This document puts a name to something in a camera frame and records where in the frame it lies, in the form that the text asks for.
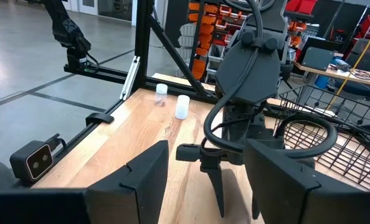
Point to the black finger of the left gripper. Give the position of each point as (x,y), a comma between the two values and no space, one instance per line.
(216,186)
(255,213)

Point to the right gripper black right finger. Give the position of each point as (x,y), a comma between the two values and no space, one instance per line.
(275,189)

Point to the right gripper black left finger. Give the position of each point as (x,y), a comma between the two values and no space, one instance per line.
(141,186)

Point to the white translucent plastic bottle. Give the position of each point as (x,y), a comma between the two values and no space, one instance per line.
(182,107)

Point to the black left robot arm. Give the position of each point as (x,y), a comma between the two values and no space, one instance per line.
(266,77)

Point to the blue bin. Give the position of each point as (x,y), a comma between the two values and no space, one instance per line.
(321,82)

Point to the orange storage bin rack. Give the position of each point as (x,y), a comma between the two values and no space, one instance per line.
(206,29)

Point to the black table edge clip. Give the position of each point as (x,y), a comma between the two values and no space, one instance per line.
(99,119)

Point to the grey storage bins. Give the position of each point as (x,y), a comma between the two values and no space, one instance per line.
(188,34)

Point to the black box on desk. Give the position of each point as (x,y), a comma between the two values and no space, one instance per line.
(317,58)

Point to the wooden background desk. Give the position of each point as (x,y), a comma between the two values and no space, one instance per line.
(359,77)

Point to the silver aluminium bracket strip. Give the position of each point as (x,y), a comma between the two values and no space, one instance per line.
(130,77)

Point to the black table-level camera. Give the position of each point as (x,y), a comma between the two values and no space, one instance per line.
(32,160)

